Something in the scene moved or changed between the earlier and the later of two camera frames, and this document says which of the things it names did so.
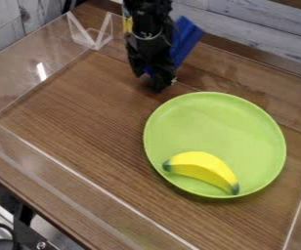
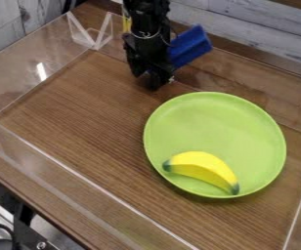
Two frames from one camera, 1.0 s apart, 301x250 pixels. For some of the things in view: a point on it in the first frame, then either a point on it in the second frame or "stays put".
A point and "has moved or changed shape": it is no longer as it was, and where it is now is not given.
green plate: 222,124 stays put
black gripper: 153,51 stays put
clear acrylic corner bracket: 92,38 stays put
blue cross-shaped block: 186,37 has moved or changed shape
